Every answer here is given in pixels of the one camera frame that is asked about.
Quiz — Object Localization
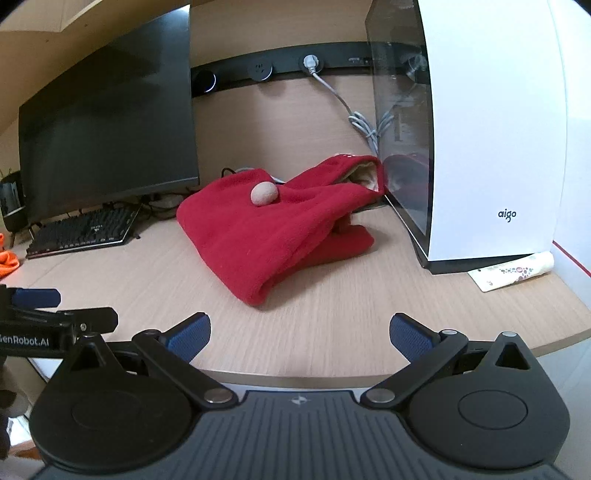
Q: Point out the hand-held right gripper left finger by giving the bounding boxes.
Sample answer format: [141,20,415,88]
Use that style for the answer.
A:
[62,312,238,409]

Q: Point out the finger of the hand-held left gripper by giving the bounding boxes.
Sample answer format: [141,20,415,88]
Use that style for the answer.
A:
[0,307,118,334]
[0,286,62,309]

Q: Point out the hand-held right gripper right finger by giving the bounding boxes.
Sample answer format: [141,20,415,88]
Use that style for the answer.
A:
[360,313,536,409]

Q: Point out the red fleece garment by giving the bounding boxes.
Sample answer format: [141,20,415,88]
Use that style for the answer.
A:
[177,154,386,309]

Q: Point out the orange cloth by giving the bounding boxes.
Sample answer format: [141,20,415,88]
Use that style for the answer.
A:
[0,233,21,280]

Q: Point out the black keyboard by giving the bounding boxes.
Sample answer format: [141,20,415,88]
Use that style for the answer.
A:
[25,203,144,259]

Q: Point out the white printed tube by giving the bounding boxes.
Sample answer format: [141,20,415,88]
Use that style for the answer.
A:
[467,252,555,292]

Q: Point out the monitor stand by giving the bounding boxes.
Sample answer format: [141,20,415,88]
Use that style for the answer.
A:
[102,193,185,214]

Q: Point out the beige pom-pom ball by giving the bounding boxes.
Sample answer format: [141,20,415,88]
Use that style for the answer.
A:
[250,181,279,206]

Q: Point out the black computer monitor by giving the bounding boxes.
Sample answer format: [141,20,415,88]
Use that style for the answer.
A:
[18,7,201,222]

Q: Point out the white panel with red edge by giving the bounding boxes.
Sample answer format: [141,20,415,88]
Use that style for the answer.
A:
[549,0,591,278]

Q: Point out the grey power cable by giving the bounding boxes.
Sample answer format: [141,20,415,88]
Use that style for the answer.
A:
[302,54,393,153]

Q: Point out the black socket rail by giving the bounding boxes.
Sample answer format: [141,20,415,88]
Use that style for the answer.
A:
[190,41,430,97]

